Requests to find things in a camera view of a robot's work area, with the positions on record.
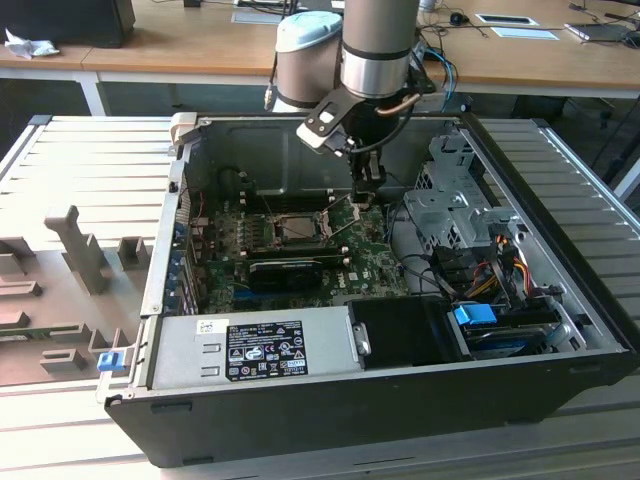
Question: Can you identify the silver square CPU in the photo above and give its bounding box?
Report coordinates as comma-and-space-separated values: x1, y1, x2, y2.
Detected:
276, 218, 321, 245

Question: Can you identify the black open PC case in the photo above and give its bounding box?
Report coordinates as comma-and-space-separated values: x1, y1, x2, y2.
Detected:
97, 112, 640, 469

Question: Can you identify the beige case latch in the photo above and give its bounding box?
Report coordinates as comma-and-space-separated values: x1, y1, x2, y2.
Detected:
169, 112, 200, 149

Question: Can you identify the crumpled white paper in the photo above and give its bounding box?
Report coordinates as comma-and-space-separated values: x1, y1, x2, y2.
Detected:
3, 27, 60, 60

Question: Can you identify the brown parts rack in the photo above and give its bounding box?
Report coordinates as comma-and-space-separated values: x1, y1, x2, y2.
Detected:
0, 204, 154, 389

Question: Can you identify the grey power supply unit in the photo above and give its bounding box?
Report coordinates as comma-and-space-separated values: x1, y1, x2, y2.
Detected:
149, 305, 361, 391

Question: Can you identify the green RAM stick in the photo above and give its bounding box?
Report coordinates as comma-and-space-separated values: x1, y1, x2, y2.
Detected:
0, 324, 84, 344

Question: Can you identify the grey tablet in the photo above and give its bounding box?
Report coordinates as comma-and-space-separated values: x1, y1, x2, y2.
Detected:
564, 22, 632, 44

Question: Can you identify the silver metal disk bay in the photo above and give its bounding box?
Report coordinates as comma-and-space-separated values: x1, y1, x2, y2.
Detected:
402, 134, 531, 251

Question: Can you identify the blue disk carrier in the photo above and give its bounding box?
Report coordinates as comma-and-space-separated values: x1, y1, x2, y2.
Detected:
452, 303, 549, 360

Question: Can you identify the CPU socket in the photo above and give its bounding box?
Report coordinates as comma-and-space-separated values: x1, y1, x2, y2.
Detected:
269, 212, 329, 247

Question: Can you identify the metal socket cover frame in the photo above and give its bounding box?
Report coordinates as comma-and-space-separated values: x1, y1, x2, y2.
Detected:
322, 195, 364, 237

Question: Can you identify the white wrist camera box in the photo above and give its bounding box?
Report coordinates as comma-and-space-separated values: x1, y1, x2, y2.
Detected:
295, 89, 369, 157

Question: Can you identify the grey desk grommet plate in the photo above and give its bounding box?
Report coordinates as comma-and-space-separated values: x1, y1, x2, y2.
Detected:
231, 9, 281, 25

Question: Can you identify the black graphics card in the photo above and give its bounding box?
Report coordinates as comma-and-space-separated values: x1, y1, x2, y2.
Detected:
248, 257, 324, 294

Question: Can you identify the black box on desk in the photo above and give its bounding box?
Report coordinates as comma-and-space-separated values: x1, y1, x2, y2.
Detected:
0, 0, 137, 50

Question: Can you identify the white framed desk grommet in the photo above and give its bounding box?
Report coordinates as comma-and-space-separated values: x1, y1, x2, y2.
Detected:
474, 13, 540, 26

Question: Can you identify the white flat desk plate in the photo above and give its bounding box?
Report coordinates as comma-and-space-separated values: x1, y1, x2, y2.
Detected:
490, 26, 564, 41

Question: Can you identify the yellow and red wire bundle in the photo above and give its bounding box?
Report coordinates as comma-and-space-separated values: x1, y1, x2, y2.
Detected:
464, 237, 532, 301

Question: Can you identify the wooden desk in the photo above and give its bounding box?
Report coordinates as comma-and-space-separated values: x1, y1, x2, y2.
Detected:
0, 0, 640, 99

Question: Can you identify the green motherboard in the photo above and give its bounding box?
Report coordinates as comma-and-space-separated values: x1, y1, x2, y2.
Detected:
197, 197, 411, 314

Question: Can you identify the black RAM slot bank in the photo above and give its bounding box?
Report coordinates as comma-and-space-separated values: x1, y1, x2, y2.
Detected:
238, 243, 347, 265
254, 191, 334, 214

